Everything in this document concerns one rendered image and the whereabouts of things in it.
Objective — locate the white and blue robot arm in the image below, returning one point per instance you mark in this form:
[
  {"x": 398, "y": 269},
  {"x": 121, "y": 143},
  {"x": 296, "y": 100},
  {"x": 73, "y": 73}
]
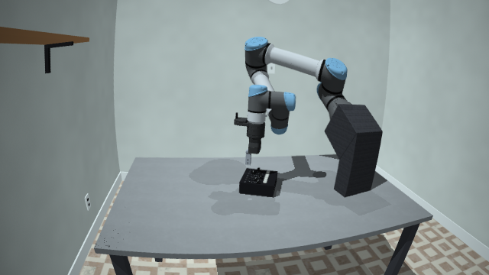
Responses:
[{"x": 331, "y": 73}]

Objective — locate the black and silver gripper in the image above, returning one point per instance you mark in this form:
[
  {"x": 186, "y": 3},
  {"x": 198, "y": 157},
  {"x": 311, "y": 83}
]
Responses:
[{"x": 255, "y": 131}]

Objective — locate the black lighting desk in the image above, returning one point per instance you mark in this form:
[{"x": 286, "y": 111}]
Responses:
[{"x": 249, "y": 183}]

